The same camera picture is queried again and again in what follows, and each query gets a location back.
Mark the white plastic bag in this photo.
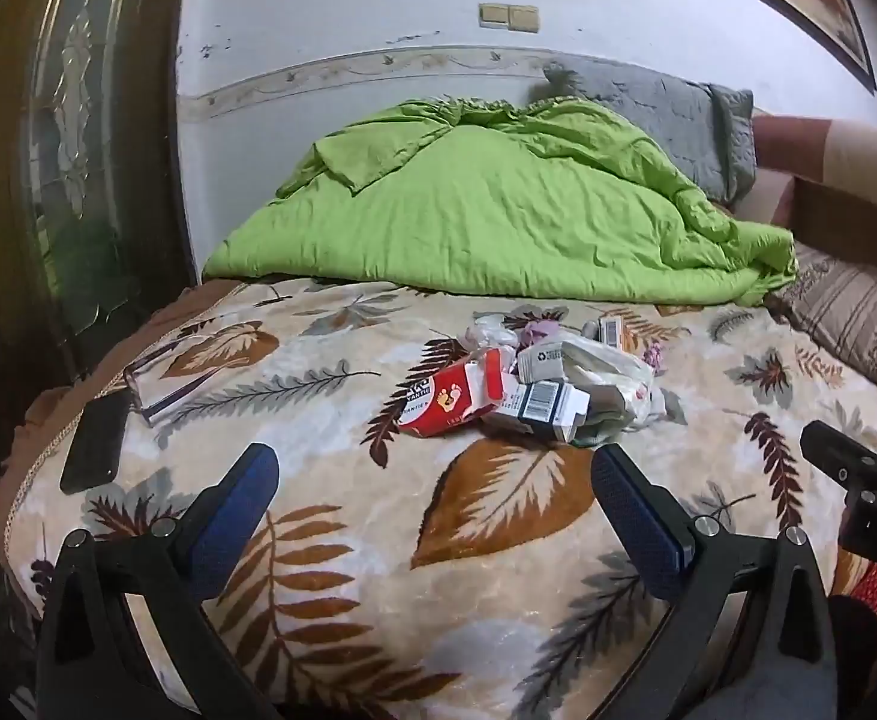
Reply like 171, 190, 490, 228
558, 337, 653, 436

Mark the white carton with recycling symbol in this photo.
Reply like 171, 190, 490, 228
517, 341, 567, 383

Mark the striped beige pillow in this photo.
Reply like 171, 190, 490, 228
764, 240, 877, 400

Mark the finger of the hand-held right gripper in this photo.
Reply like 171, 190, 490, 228
800, 421, 877, 488

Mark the green quilt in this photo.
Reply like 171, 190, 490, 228
202, 96, 798, 308

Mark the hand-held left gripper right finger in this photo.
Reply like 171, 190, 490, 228
590, 442, 837, 720

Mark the black and white barcode carton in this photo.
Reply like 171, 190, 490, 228
483, 379, 591, 443

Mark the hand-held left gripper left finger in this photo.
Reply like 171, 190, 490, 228
37, 442, 282, 720

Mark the black phone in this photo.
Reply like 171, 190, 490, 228
59, 390, 134, 496

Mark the grey quilted blanket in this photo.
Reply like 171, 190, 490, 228
542, 60, 756, 203

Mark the leaf-printed beige blanket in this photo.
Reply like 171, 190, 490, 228
0, 277, 877, 720

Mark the dark wooden glass-panel door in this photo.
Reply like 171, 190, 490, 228
0, 0, 194, 428

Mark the red and white carton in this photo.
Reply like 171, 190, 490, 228
397, 349, 518, 437

